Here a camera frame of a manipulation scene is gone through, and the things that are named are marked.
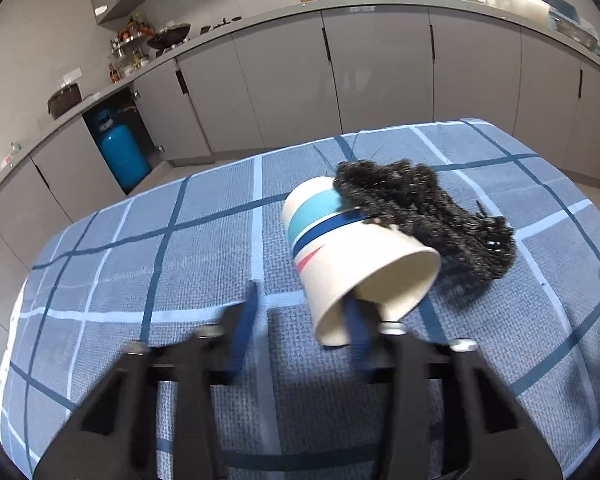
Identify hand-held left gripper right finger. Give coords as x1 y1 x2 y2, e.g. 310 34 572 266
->
343 300 564 480

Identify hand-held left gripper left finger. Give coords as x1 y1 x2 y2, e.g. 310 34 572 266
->
32 280 261 480

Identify white paper cup blue stripes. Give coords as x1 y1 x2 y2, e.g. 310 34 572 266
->
281 176 442 348

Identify blue checked tablecloth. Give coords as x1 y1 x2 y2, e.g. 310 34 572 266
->
0 117 600 480

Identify black mesh scouring cloth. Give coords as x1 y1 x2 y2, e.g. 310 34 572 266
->
332 157 517 283

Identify blue gas cylinder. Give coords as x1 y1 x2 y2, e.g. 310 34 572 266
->
96 110 151 186

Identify grey kitchen counter cabinets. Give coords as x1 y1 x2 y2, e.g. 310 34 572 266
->
0 0 600 386

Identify dark cooking pot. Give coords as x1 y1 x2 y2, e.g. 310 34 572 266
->
47 82 83 120

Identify black wok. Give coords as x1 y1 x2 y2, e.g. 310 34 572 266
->
146 22 192 50

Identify spice rack with bottles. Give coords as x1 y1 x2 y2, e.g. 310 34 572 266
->
107 12 153 83

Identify white basin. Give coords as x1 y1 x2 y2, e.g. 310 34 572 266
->
485 0 551 26

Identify steel basin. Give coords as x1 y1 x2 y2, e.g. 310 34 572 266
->
552 15 598 48

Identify blue plastic container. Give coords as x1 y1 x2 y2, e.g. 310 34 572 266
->
525 0 578 18

